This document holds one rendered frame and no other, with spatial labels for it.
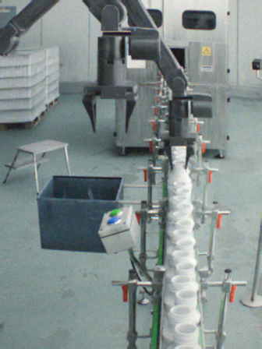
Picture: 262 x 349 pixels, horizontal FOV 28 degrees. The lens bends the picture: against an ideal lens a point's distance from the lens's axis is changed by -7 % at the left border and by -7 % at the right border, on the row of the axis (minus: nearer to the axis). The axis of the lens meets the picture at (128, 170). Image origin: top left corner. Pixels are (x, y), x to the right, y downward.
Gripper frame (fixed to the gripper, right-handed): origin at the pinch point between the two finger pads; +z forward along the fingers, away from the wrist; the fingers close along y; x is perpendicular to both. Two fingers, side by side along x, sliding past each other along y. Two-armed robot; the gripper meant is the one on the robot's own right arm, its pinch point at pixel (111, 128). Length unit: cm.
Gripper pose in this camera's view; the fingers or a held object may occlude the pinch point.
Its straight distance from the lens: 110.2
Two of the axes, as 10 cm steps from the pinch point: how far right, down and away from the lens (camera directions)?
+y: 10.0, 0.2, -0.7
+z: 0.0, 9.6, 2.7
